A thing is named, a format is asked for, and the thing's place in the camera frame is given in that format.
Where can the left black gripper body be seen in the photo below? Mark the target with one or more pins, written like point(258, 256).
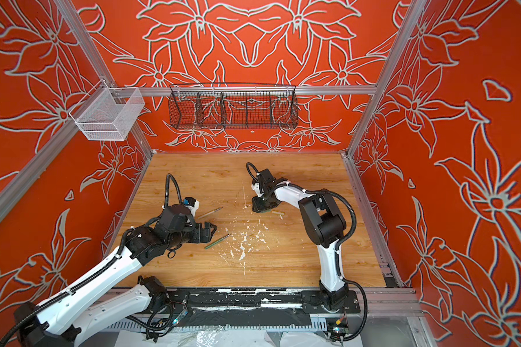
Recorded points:
point(197, 236)

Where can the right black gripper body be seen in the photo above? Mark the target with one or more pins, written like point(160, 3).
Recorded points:
point(265, 202)

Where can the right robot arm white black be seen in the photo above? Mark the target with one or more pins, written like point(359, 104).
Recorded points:
point(324, 225)

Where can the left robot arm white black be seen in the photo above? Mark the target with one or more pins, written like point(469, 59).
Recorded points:
point(73, 315)

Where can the dark green pen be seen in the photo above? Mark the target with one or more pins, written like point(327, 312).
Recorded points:
point(218, 241)

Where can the beige pen near left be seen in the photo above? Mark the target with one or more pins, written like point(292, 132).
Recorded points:
point(209, 213)

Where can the clear plastic bin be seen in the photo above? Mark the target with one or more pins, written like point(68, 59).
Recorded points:
point(108, 114)

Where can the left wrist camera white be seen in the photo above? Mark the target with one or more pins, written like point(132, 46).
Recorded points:
point(192, 204)

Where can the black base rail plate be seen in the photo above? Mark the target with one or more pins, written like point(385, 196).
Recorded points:
point(307, 300)

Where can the aluminium frame rail back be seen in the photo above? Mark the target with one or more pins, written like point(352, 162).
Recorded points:
point(303, 90)

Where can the aluminium frame rail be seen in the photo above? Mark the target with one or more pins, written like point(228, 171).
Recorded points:
point(303, 90)
point(403, 35)
point(23, 181)

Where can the black wire mesh basket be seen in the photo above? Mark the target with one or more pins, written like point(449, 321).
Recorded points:
point(233, 111)

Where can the aluminium frame rail left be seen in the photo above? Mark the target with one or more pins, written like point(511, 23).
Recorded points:
point(23, 181)

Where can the aluminium frame rail right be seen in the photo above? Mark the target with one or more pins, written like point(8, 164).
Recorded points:
point(403, 35)

